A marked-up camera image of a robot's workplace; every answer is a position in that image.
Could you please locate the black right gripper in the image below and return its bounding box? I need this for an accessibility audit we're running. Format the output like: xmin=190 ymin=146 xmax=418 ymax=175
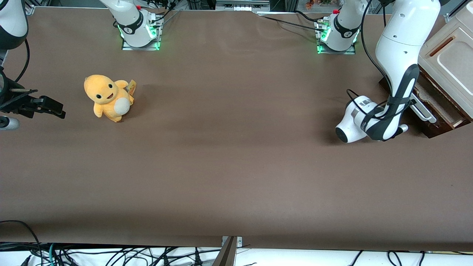
xmin=0 ymin=68 xmax=66 ymax=119

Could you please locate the white drawer handle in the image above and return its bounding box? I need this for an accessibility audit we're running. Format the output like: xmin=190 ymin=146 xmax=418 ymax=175
xmin=411 ymin=97 xmax=437 ymax=124

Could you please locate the brown wooden drawer with tape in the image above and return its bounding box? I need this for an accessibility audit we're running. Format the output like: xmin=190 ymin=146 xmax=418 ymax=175
xmin=379 ymin=76 xmax=470 ymax=139

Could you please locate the yellow plush toy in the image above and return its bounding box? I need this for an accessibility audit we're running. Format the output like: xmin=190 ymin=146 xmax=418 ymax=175
xmin=84 ymin=74 xmax=137 ymax=123

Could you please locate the orange object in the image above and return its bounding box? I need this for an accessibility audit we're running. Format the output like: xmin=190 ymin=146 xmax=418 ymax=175
xmin=305 ymin=0 xmax=342 ymax=10

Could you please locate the grey metal device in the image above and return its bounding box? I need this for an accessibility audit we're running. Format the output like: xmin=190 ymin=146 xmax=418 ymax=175
xmin=215 ymin=0 xmax=271 ymax=11

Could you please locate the aluminium profile bar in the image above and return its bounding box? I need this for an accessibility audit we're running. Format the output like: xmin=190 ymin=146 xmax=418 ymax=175
xmin=212 ymin=236 xmax=243 ymax=266

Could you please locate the brown wooden cabinet frame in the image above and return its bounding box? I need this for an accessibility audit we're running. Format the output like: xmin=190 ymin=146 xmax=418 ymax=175
xmin=418 ymin=66 xmax=473 ymax=122

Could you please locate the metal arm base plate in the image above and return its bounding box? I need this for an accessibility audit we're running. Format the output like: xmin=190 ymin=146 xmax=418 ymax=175
xmin=121 ymin=35 xmax=162 ymax=51
xmin=317 ymin=20 xmax=357 ymax=55

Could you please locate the grey aluminium frame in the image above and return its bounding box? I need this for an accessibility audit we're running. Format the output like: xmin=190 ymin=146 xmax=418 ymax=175
xmin=445 ymin=0 xmax=473 ymax=23

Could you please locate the teal cable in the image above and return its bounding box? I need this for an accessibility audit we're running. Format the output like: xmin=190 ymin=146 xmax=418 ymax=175
xmin=47 ymin=244 xmax=60 ymax=266

